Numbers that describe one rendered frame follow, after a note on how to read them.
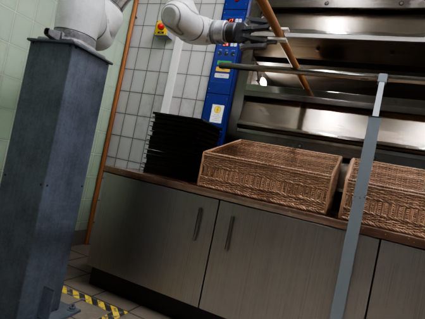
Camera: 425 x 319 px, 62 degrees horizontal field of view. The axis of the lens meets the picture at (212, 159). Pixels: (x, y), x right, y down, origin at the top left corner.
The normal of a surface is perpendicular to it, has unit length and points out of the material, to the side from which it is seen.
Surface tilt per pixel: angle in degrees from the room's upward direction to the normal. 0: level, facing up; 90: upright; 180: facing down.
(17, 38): 90
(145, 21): 90
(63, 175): 90
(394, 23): 70
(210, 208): 90
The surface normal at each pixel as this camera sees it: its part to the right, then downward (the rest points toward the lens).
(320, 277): -0.39, -0.09
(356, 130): -0.29, -0.42
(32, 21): 0.90, 0.18
